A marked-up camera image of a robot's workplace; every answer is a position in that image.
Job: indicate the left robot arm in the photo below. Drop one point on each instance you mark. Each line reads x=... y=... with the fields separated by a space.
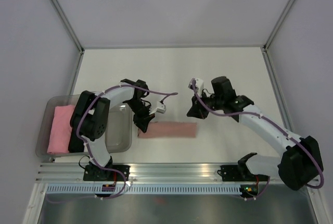
x=90 y=117

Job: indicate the aluminium frame post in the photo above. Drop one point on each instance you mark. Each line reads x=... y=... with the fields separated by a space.
x=279 y=23
x=67 y=25

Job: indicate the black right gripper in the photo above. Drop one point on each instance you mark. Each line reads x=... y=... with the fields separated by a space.
x=196 y=110

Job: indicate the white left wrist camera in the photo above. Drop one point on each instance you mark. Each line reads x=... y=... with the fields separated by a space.
x=159 y=108

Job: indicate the aluminium front rail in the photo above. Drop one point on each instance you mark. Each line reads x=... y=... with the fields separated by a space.
x=140 y=173

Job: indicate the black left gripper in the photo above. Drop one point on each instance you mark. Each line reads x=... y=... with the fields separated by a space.
x=142 y=122

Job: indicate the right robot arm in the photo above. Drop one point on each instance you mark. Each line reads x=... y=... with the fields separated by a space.
x=299 y=162

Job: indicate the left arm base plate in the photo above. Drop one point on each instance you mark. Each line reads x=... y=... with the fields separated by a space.
x=93 y=173

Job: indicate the white slotted cable duct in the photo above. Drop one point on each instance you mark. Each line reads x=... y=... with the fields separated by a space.
x=232 y=189

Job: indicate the left aluminium frame post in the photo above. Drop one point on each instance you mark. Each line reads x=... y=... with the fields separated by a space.
x=67 y=25

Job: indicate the pink rolled t-shirt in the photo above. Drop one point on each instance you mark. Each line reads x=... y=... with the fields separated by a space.
x=61 y=130

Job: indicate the black rolled t-shirt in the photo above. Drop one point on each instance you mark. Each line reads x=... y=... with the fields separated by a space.
x=76 y=145

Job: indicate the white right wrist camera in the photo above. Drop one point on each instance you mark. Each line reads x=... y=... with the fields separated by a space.
x=196 y=85

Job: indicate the dusty pink t-shirt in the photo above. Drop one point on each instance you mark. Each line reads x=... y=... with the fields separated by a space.
x=169 y=130

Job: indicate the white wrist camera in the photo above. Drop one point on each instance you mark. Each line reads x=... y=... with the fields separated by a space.
x=196 y=85
x=159 y=108

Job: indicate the right aluminium frame post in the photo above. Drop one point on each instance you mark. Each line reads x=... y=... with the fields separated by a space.
x=279 y=23

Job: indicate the grey plastic bin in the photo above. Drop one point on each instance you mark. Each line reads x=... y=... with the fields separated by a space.
x=118 y=134

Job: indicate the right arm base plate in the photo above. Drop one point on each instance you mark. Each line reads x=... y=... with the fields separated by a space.
x=230 y=173

